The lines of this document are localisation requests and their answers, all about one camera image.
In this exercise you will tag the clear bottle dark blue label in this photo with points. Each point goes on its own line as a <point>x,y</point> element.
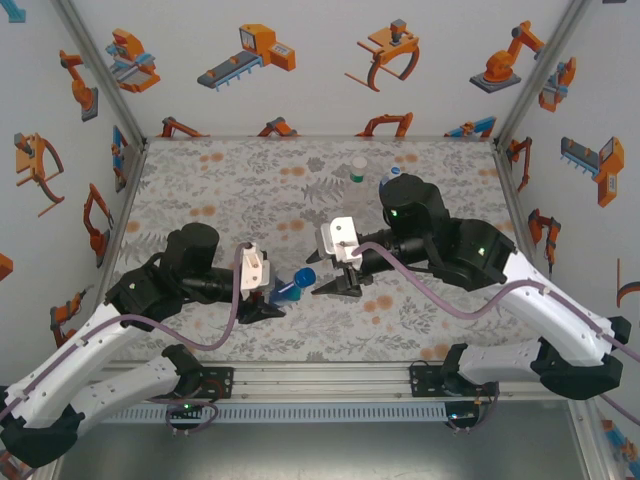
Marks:
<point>282,295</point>

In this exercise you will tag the clear bottle bright blue label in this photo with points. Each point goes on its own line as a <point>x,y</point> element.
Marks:
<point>385,180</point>

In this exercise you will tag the light blue bottle cap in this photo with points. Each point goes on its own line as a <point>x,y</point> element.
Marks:
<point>396,171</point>

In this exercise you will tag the clear bottle green neck label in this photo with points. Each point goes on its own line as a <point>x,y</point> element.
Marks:
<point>356,195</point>

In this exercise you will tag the white bottle cap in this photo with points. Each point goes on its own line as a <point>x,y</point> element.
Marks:
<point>359,163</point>

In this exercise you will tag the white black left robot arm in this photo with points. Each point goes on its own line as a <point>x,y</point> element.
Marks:
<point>125,387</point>

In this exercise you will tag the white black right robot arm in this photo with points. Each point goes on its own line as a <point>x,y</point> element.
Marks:
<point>500,362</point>

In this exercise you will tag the floral patterned tablecloth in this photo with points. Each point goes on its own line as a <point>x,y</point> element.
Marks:
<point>225,175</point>

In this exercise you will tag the small circuit board green light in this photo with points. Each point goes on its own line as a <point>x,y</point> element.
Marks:
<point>186,407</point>
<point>462,416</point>

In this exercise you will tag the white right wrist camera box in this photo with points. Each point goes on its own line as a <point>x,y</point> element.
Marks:
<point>340,240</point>

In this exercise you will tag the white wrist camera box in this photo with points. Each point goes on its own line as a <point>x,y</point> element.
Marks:
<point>252,272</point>
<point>340,240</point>

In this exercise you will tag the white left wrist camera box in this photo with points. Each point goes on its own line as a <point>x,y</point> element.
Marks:
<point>252,272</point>

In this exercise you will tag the aluminium table edge rail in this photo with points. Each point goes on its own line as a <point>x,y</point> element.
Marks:
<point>129,195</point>
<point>320,137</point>
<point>513,200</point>

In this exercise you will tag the wide aluminium extrusion rail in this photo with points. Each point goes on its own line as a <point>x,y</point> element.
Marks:
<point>325,382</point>

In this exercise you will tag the aluminium frame post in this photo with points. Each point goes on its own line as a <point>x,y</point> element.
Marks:
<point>544,70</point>
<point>592,445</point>
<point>100,70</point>

